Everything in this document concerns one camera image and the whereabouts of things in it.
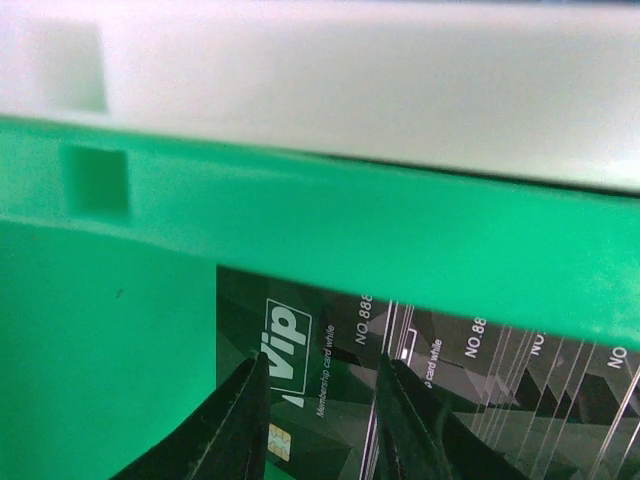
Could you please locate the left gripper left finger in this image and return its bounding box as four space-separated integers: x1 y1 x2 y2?
114 353 270 480

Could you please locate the black vip credit card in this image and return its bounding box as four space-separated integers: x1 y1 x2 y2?
216 267 396 479

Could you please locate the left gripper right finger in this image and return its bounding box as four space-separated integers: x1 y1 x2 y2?
376 354 526 479

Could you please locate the black card stack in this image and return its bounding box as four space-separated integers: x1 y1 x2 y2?
391 304 639 479

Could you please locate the white card bin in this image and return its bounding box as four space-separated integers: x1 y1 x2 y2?
1 1 639 192

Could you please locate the green double card bin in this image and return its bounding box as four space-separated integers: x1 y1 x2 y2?
1 118 639 479

